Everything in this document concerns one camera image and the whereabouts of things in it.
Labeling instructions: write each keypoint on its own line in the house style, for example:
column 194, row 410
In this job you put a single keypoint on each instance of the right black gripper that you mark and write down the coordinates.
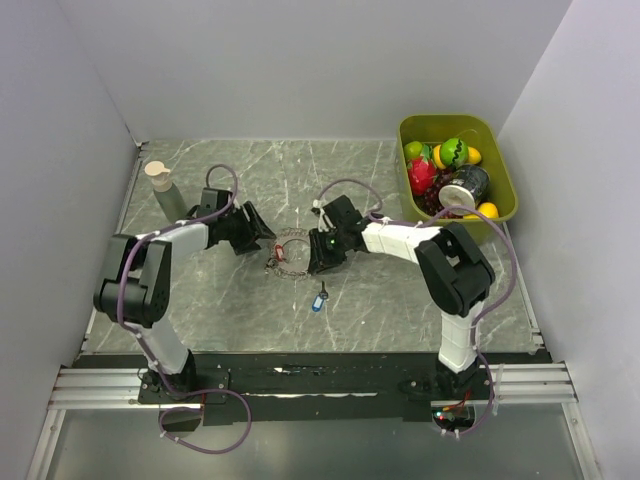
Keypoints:
column 319, row 258

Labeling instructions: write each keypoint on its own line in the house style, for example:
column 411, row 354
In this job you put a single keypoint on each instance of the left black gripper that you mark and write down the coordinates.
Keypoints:
column 253, row 229

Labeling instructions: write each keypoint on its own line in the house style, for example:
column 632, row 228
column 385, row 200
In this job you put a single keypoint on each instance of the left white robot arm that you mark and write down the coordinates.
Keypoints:
column 134, row 285

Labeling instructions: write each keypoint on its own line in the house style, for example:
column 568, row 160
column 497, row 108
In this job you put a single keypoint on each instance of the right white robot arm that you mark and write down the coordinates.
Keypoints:
column 457, row 275

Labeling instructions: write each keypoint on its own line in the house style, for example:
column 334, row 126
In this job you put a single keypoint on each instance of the blue tagged key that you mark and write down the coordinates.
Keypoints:
column 320, row 299

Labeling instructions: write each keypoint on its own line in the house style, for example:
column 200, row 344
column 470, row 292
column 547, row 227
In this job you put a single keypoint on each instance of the grey bottle with beige cap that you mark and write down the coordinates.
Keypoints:
column 166, row 191

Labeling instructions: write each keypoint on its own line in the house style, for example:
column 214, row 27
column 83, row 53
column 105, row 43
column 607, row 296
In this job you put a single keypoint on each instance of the dark grapes toy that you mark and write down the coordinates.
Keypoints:
column 429, row 202

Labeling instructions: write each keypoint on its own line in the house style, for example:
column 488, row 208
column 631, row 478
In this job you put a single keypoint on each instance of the red dragon fruit toy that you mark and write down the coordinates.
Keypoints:
column 422, row 174

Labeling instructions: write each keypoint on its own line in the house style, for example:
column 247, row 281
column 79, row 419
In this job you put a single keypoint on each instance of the green lime toy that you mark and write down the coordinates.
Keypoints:
column 413, row 150

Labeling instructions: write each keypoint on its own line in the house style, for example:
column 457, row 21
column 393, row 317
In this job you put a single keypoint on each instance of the black tin can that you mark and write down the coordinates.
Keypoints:
column 467, row 187

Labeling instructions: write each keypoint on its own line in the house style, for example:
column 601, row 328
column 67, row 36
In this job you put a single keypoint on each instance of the green watermelon toy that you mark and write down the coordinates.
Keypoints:
column 454, row 153

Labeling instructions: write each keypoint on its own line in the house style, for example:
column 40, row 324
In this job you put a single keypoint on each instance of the yellow banana toy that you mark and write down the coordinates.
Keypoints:
column 486, row 210

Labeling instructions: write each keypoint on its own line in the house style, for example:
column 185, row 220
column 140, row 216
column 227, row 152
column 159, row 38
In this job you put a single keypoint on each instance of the yellow lemon toy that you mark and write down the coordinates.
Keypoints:
column 474, row 156

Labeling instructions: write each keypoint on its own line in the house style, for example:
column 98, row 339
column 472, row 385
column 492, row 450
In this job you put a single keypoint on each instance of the olive green plastic bin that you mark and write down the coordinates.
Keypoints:
column 433, row 129

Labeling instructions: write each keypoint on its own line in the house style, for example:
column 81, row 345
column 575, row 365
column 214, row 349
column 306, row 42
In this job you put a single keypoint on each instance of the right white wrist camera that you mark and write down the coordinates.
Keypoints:
column 324, row 223

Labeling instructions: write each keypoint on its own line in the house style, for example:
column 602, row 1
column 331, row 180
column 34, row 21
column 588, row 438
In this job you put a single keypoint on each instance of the black mounting base plate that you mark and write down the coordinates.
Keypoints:
column 233, row 387

